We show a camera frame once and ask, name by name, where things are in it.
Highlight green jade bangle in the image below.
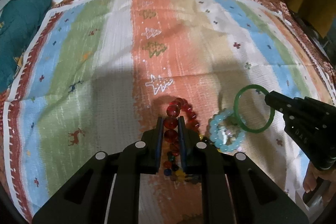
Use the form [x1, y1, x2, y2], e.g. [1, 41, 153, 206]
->
[234, 84, 275, 134]

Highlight multicolour bead bracelet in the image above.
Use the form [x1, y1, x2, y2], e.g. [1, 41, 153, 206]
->
[162, 151, 202, 184]

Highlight light blue bead bracelet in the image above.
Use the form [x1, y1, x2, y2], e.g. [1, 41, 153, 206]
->
[208, 108, 247, 153]

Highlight dark red bead bracelet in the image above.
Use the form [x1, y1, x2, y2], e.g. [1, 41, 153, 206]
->
[162, 97, 202, 158]

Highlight right human hand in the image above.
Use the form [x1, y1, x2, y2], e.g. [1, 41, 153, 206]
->
[302, 162, 335, 218]

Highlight striped colourful cloth mat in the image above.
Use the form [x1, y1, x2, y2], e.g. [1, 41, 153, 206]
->
[1, 0, 335, 222]

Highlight teal quilted blanket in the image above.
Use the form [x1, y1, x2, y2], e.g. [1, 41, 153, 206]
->
[0, 0, 52, 92]

